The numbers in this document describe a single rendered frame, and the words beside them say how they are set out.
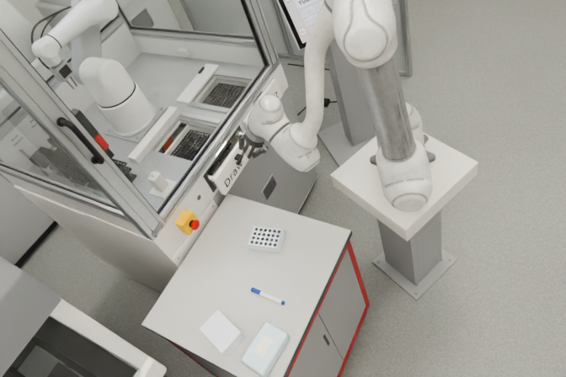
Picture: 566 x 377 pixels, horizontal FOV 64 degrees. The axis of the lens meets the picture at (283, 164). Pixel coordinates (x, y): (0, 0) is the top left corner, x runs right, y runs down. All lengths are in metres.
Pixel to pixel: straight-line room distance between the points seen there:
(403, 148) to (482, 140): 1.63
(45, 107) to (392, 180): 1.01
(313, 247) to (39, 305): 0.93
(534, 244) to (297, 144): 1.50
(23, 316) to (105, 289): 1.88
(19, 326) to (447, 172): 1.38
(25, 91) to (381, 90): 0.91
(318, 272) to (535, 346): 1.10
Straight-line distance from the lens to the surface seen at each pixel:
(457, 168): 1.75
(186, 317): 1.75
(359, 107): 2.74
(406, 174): 1.42
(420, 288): 2.41
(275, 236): 1.73
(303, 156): 1.48
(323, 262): 1.67
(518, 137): 3.00
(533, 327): 2.40
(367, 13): 1.04
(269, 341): 1.55
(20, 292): 1.16
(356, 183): 1.74
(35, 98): 1.34
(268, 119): 1.48
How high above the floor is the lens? 2.21
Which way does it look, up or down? 47 degrees down
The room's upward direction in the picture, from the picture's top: 23 degrees counter-clockwise
